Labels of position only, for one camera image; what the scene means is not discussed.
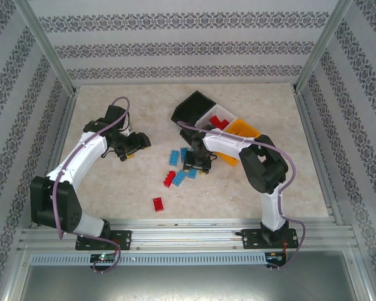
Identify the black plastic bin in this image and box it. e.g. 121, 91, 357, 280
170, 90, 219, 130

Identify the white slotted cable duct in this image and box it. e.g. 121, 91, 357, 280
29, 252, 268, 266

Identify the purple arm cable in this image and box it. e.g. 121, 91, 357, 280
177, 121, 307, 272
51, 96, 132, 275

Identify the aluminium frame post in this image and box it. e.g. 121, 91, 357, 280
293, 0, 353, 92
14, 0, 76, 95

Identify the aluminium side rail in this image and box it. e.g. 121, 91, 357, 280
50, 89, 80, 176
296, 90, 344, 225

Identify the yellow plastic bin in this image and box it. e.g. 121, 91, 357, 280
217, 118, 263, 167

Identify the long aluminium mounting rail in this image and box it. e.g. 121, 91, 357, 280
17, 218, 355, 251

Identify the white plastic bin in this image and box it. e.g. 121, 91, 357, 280
195, 105, 239, 132

